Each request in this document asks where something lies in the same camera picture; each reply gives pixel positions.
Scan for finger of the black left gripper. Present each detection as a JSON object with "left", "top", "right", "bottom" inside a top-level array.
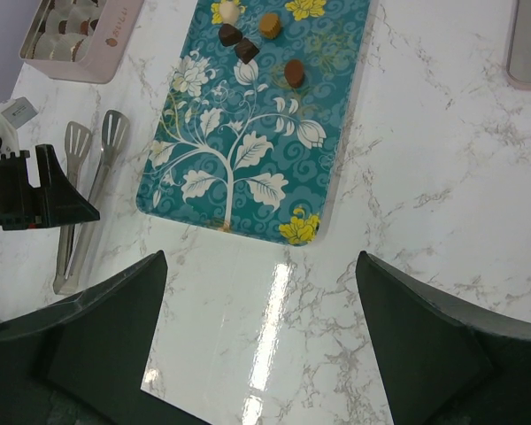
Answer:
[{"left": 29, "top": 144, "right": 100, "bottom": 227}]

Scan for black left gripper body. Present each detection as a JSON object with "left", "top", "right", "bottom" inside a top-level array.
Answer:
[{"left": 0, "top": 150, "right": 37, "bottom": 230}]

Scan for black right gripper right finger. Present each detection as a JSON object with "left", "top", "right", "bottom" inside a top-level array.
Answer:
[{"left": 356, "top": 251, "right": 531, "bottom": 424}]

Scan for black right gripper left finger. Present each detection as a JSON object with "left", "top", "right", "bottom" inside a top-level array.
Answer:
[{"left": 0, "top": 250, "right": 168, "bottom": 425}]

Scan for metal serving tongs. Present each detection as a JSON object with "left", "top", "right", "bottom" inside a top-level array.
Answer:
[{"left": 52, "top": 110, "right": 130, "bottom": 295}]

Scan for pink box lid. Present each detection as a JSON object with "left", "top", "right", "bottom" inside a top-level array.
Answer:
[{"left": 505, "top": 0, "right": 531, "bottom": 90}]

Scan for pink chocolate box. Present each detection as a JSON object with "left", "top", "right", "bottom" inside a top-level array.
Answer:
[{"left": 19, "top": 0, "right": 144, "bottom": 84}]

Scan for dark chocolate top left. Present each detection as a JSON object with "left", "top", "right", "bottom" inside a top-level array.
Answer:
[{"left": 219, "top": 23, "right": 242, "bottom": 47}]

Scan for dark square chocolate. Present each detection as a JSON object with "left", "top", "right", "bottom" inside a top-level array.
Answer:
[{"left": 235, "top": 37, "right": 259, "bottom": 65}]

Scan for white heart chocolate top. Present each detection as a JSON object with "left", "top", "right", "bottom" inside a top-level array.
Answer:
[{"left": 219, "top": 1, "right": 241, "bottom": 26}]

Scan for brown oval chocolate right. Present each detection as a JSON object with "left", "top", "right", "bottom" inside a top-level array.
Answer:
[{"left": 284, "top": 59, "right": 305, "bottom": 89}]

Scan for caramel round chocolate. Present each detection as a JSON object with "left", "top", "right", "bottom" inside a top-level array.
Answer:
[{"left": 258, "top": 12, "right": 281, "bottom": 40}]

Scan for teal floral tray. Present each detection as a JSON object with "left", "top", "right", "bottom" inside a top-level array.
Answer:
[{"left": 136, "top": 1, "right": 370, "bottom": 246}]

